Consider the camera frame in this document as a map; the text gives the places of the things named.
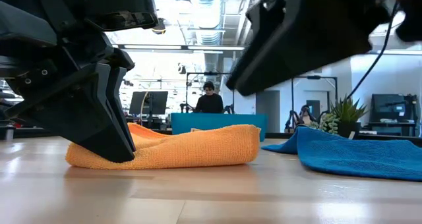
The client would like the potted green succulent plant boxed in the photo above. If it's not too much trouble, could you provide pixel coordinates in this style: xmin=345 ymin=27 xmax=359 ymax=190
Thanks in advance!
xmin=308 ymin=95 xmax=370 ymax=140

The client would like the black hanging ceiling device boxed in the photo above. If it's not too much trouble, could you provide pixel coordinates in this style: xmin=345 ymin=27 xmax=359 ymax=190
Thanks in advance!
xmin=151 ymin=17 xmax=167 ymax=36

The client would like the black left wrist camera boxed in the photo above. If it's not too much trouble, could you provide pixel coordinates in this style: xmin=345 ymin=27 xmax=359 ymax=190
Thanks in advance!
xmin=84 ymin=0 xmax=160 ymax=32

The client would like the orange microfiber towel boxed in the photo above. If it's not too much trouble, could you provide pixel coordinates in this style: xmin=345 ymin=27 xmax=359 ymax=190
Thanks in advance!
xmin=65 ymin=122 xmax=262 ymax=171

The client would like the dark monitor on stand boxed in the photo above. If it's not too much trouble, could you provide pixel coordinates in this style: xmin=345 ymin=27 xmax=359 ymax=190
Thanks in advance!
xmin=128 ymin=90 xmax=169 ymax=129

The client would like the dark workstation monitor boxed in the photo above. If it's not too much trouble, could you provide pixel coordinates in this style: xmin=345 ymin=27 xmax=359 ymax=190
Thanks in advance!
xmin=369 ymin=93 xmax=419 ymax=123

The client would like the silver ventilation duct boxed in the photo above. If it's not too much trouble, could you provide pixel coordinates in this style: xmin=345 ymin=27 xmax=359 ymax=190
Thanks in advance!
xmin=187 ymin=0 xmax=225 ymax=73

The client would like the person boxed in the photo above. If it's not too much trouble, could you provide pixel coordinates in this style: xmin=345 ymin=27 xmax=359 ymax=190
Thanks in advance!
xmin=193 ymin=81 xmax=226 ymax=115
xmin=285 ymin=104 xmax=316 ymax=132

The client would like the blue microfiber towel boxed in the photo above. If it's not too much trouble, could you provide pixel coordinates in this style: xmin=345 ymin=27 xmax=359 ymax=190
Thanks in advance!
xmin=262 ymin=126 xmax=422 ymax=182

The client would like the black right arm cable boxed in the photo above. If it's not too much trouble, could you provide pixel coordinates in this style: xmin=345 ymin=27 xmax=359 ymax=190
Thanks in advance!
xmin=346 ymin=0 xmax=400 ymax=99

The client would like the black metal gantry frame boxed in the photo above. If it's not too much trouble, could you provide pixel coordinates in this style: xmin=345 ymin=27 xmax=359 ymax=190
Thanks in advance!
xmin=185 ymin=71 xmax=236 ymax=115
xmin=291 ymin=74 xmax=339 ymax=132

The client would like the linear ceiling light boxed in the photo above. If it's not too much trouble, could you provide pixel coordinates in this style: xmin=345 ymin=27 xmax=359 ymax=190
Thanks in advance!
xmin=111 ymin=44 xmax=247 ymax=53

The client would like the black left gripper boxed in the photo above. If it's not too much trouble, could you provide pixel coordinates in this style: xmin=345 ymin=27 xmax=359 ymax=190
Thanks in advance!
xmin=0 ymin=0 xmax=137 ymax=164

